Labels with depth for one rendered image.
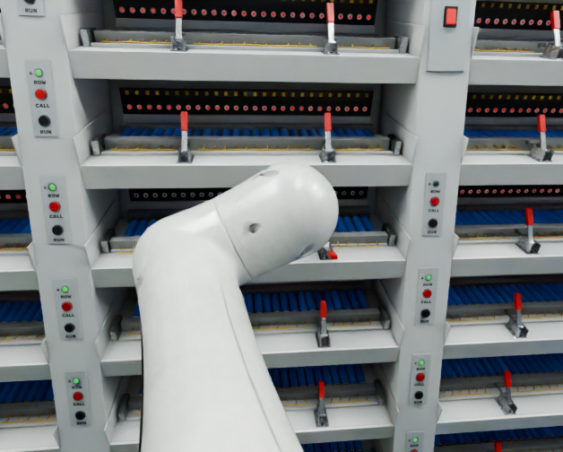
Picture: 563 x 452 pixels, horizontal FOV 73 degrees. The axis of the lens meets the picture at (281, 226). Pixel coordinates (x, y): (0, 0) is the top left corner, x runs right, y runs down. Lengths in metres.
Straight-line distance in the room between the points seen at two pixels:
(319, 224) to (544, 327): 0.76
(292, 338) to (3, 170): 0.62
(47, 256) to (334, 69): 0.62
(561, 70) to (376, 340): 0.63
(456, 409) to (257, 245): 0.77
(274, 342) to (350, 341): 0.16
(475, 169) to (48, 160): 0.78
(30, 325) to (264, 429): 0.77
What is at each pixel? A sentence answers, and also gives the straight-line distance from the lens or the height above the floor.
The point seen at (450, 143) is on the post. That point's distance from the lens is 0.80.
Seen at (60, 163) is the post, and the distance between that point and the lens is 0.78.
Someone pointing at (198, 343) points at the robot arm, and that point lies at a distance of 0.28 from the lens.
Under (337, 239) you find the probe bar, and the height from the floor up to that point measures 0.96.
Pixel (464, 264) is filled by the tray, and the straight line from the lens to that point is 0.87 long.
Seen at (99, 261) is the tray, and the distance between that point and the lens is 0.81.
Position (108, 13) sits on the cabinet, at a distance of 0.99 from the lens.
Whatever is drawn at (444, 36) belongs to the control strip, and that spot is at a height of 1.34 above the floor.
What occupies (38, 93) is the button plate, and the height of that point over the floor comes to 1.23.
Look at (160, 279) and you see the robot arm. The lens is 0.35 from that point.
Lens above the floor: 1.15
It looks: 12 degrees down
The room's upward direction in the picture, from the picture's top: straight up
